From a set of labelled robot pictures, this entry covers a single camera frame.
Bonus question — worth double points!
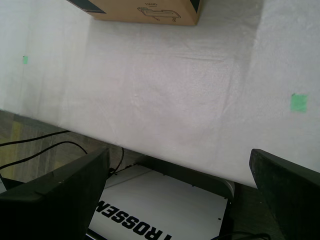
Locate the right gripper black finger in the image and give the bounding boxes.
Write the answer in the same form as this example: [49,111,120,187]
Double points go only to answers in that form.
[249,148,320,240]
[0,147,111,240]

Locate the brown cardboard box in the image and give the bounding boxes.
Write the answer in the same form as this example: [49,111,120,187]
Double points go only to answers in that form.
[66,0,207,26]

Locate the white Trossen mobile base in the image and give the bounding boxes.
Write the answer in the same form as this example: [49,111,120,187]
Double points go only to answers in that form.
[86,154,237,240]

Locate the dark desk with white cover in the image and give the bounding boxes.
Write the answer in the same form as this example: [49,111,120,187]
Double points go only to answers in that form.
[0,0,320,188]

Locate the black cable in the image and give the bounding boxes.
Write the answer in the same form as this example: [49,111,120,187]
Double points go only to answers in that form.
[0,140,88,171]
[0,129,70,148]

